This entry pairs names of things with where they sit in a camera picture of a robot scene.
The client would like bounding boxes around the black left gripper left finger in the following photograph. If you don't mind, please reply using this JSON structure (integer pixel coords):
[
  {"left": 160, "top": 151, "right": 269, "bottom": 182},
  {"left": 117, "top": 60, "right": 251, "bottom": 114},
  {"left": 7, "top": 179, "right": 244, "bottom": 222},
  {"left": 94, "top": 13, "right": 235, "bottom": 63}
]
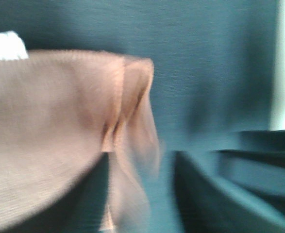
[{"left": 5, "top": 153, "right": 109, "bottom": 233}]

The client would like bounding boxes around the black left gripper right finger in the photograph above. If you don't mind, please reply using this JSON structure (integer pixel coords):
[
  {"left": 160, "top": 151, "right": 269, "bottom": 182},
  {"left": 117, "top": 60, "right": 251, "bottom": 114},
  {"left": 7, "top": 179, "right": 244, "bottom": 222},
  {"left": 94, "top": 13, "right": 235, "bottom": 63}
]
[{"left": 173, "top": 150, "right": 285, "bottom": 233}]

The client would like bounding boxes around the brown microfibre towel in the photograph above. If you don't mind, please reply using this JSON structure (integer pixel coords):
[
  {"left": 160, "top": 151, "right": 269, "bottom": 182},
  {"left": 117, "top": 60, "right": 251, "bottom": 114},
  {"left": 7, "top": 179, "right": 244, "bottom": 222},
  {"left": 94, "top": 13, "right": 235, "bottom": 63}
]
[{"left": 0, "top": 31, "right": 164, "bottom": 233}]

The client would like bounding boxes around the black table mat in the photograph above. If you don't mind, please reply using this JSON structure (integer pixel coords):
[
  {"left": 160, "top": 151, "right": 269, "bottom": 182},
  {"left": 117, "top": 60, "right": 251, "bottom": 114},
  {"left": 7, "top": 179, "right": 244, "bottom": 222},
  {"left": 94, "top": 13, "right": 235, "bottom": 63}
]
[{"left": 0, "top": 0, "right": 285, "bottom": 233}]

